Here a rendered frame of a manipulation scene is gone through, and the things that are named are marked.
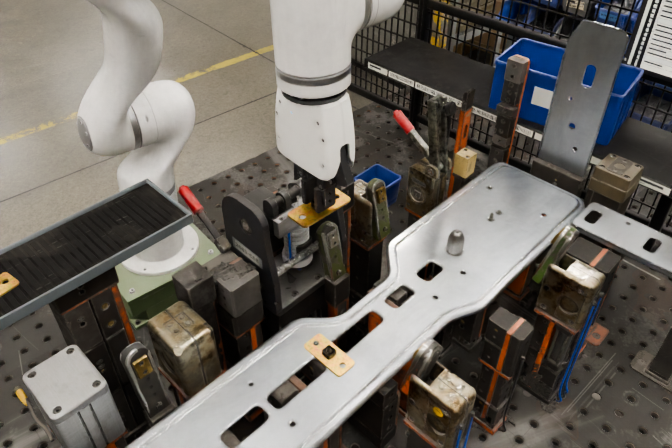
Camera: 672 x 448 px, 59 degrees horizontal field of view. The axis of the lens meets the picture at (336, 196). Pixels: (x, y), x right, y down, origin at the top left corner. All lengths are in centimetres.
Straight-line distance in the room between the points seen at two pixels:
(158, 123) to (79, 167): 212
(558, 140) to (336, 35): 87
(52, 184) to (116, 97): 213
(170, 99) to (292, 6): 68
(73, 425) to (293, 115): 49
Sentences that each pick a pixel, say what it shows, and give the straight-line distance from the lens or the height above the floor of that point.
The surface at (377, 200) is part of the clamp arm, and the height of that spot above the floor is 107.
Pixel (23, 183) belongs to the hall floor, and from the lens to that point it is 334.
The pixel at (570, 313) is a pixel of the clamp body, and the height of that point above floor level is 96.
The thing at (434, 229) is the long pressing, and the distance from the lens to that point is 120.
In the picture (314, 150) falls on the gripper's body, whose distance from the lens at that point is 68.
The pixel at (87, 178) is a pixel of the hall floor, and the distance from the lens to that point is 324.
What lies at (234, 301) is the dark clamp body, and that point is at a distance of 99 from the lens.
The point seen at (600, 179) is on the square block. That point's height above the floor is 103.
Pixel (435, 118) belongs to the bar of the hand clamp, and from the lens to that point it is 119.
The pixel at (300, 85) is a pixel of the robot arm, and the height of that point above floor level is 149.
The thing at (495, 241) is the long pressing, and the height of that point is 100.
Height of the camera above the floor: 179
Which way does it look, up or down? 38 degrees down
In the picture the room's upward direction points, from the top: straight up
